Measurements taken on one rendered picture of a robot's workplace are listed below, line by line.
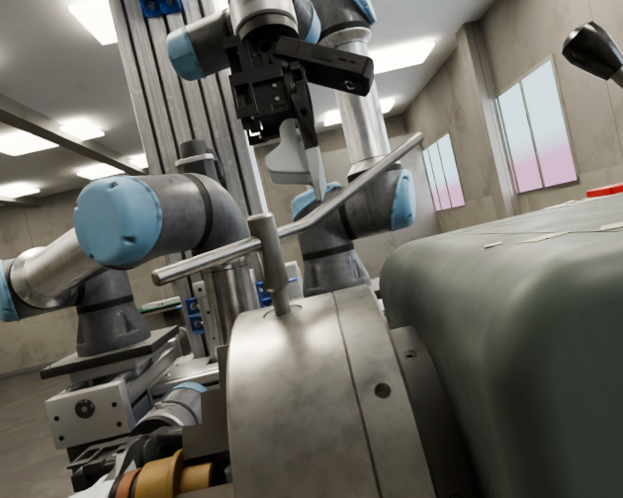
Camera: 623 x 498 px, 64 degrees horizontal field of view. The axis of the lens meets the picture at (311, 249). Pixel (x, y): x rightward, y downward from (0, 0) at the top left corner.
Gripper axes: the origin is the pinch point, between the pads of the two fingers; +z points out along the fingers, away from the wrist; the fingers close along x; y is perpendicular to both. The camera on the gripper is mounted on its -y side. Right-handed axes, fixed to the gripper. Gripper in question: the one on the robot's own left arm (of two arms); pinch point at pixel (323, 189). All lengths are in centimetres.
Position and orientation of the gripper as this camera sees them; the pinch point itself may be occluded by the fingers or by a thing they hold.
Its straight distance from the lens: 53.6
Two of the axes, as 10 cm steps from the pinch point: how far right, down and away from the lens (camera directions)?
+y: -9.7, 2.3, 0.2
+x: -0.7, -2.2, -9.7
